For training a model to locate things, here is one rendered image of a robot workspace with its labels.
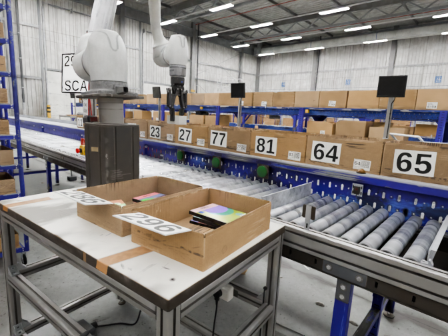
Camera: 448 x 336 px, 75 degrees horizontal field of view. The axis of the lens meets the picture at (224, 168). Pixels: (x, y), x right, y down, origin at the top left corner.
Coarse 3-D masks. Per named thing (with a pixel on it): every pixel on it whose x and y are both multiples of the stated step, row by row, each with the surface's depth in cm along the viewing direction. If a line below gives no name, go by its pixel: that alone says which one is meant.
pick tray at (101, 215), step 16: (160, 176) 134; (96, 192) 112; (112, 192) 118; (128, 192) 124; (144, 192) 130; (160, 192) 136; (176, 192) 129; (80, 208) 105; (96, 208) 98; (112, 208) 92; (128, 208) 91; (96, 224) 100; (112, 224) 94; (128, 224) 92
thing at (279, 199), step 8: (304, 184) 151; (280, 192) 134; (288, 192) 139; (296, 192) 145; (304, 192) 152; (272, 200) 129; (280, 200) 135; (288, 200) 140; (296, 200) 147; (272, 208) 130
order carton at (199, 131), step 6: (180, 126) 237; (186, 126) 232; (192, 126) 228; (198, 126) 223; (204, 126) 219; (210, 126) 255; (216, 126) 250; (222, 126) 245; (228, 126) 241; (192, 132) 228; (198, 132) 224; (204, 132) 219; (192, 138) 229; (198, 138) 224; (204, 138) 220; (186, 144) 235; (192, 144) 230; (204, 144) 221
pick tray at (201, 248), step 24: (192, 192) 110; (216, 192) 116; (168, 216) 100; (192, 216) 110; (264, 216) 99; (144, 240) 85; (168, 240) 79; (192, 240) 74; (216, 240) 76; (240, 240) 87; (192, 264) 75
